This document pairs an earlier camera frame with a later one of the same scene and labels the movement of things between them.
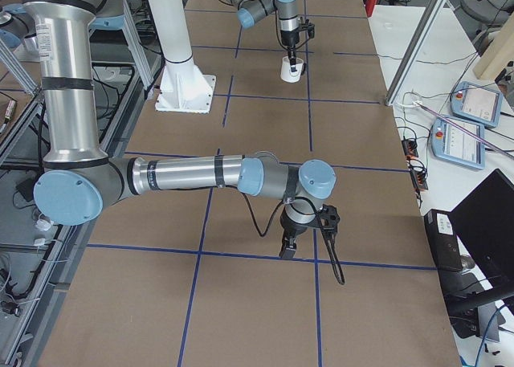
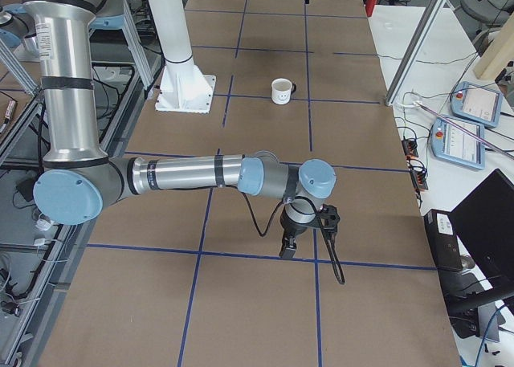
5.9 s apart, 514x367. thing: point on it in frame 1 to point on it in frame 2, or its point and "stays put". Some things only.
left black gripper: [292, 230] stays put
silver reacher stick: [469, 131] stays put
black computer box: [443, 241] stays put
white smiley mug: [286, 73] to [282, 89]
